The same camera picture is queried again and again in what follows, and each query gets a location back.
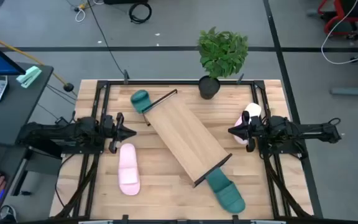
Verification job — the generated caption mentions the pink rubber slide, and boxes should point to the pink rubber slide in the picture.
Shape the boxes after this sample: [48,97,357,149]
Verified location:
[233,102,262,146]
[117,142,141,197]

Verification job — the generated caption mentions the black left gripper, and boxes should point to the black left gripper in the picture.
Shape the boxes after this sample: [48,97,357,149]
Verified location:
[101,112,137,154]

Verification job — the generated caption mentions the green rubber slide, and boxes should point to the green rubber slide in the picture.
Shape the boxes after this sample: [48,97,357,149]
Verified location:
[130,89,152,114]
[205,167,247,215]

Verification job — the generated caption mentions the coiled black cable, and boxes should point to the coiled black cable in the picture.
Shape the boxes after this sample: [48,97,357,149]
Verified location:
[128,2,153,25]

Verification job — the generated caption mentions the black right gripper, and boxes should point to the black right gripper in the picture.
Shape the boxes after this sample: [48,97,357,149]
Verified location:
[227,110,264,153]

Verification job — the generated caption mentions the black metal table frame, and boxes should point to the black metal table frame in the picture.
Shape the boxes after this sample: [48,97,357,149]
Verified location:
[56,79,315,220]

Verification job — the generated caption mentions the small white cable loop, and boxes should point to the small white cable loop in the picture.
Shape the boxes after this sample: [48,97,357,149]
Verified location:
[74,6,87,23]

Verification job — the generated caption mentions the red frame chair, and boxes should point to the red frame chair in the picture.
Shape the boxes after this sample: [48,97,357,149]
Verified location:
[306,0,358,41]

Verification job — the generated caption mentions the black desk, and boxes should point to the black desk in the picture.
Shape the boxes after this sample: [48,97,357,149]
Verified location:
[0,141,27,224]
[0,62,55,147]

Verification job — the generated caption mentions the black cable bundle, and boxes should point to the black cable bundle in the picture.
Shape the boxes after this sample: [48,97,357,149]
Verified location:
[261,152,312,218]
[54,152,101,218]

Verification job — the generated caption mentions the yellow hanging cable black foot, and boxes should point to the yellow hanging cable black foot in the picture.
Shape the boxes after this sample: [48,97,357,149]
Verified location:
[0,30,75,93]

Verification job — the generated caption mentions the green plant in black pot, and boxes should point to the green plant in black pot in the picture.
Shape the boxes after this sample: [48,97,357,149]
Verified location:
[196,26,250,100]

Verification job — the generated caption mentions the black power adapter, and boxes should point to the black power adapter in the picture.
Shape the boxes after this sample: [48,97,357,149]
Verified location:
[54,116,71,126]

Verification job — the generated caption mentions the long white cable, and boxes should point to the long white cable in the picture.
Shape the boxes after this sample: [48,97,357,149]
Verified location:
[321,0,358,65]

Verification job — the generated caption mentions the person's shoe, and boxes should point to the person's shoe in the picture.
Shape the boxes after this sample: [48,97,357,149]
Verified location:
[0,205,17,223]

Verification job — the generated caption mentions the mint green stapler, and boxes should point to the mint green stapler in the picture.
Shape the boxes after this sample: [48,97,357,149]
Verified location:
[16,65,43,89]

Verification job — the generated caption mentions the wooden shelf with black legs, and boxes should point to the wooden shelf with black legs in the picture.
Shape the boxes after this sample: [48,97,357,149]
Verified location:
[142,88,233,189]

